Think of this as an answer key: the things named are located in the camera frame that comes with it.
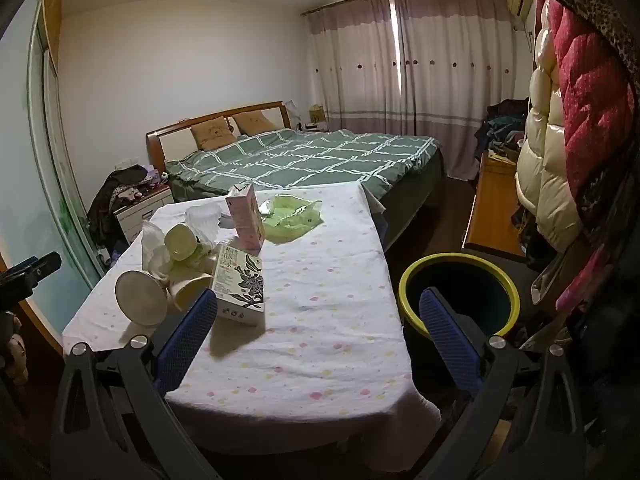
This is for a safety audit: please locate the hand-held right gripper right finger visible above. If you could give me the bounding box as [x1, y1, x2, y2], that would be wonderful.
[415, 287, 588, 480]

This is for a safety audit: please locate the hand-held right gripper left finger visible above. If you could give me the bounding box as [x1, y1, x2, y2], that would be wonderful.
[52, 287, 226, 480]

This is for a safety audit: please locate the yellow rim dark bin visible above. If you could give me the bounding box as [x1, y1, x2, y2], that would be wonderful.
[398, 253, 521, 356]

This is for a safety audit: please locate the green label white bottle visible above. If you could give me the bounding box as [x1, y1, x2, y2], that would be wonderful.
[115, 270, 171, 328]
[164, 224, 208, 263]

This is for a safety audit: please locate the green flower print carton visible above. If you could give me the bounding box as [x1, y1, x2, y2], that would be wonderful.
[210, 241, 267, 328]

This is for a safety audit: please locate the white plastic bag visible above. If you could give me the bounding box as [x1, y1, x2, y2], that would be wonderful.
[185, 203, 233, 241]

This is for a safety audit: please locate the pink drink carton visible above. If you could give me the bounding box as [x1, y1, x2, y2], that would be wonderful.
[225, 183, 266, 256]

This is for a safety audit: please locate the light green plastic bag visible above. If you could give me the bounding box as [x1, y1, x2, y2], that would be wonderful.
[257, 194, 323, 243]

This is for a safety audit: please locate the person's left hand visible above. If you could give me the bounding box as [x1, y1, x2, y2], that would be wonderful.
[0, 310, 28, 388]

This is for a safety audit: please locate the glass wardrobe sliding door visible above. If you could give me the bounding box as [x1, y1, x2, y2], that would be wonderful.
[0, 0, 106, 311]

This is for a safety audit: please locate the dark clothes pile on nightstand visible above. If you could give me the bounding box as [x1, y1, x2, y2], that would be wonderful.
[87, 164, 171, 256]

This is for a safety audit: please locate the white nightstand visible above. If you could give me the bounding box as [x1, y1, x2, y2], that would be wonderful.
[114, 185, 173, 243]

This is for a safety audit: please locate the wooden cabinet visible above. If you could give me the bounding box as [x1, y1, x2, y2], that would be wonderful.
[462, 152, 528, 258]

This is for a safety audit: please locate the wooden bed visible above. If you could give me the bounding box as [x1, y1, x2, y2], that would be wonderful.
[146, 101, 446, 241]

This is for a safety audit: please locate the cream puffer jacket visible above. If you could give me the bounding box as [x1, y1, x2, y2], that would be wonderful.
[515, 0, 576, 253]

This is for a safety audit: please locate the brown bear pillow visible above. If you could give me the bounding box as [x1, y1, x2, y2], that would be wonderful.
[232, 111, 278, 136]
[190, 116, 237, 151]

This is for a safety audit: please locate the green checked duvet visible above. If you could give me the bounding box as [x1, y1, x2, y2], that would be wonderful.
[165, 128, 443, 206]

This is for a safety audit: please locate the clothes pile on cabinet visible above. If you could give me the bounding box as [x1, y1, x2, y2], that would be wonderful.
[472, 99, 531, 163]

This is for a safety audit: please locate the pink and cream curtain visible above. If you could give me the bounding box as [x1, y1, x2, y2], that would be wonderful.
[305, 0, 401, 136]
[395, 0, 516, 181]

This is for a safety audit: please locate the red quilted jacket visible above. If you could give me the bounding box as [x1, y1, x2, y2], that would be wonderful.
[547, 0, 636, 211]

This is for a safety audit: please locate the leopard print scarf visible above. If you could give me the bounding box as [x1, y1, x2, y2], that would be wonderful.
[542, 0, 640, 76]

